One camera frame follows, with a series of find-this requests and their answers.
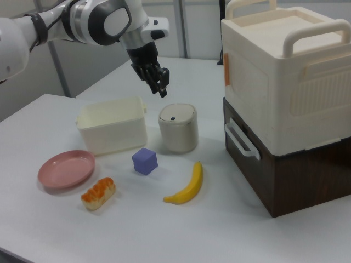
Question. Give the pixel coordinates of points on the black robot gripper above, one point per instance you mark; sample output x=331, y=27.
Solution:
x=144, y=59

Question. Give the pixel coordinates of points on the beige small trash can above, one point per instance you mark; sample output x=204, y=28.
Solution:
x=178, y=131

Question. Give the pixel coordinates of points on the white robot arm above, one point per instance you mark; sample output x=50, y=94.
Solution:
x=96, y=23

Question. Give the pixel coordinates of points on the white plastic storage box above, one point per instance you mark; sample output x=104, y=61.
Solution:
x=115, y=137

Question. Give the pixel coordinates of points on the purple cube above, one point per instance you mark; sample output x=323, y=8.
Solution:
x=144, y=163

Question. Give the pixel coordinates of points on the yellow toy banana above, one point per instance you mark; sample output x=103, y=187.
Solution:
x=192, y=189

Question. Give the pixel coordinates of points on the toy bread slice loaf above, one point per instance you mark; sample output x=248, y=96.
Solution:
x=98, y=193

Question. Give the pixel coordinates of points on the pink plate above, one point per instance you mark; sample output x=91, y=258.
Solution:
x=65, y=170

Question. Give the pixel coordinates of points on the dark brown drawer box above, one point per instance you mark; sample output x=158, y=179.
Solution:
x=301, y=186

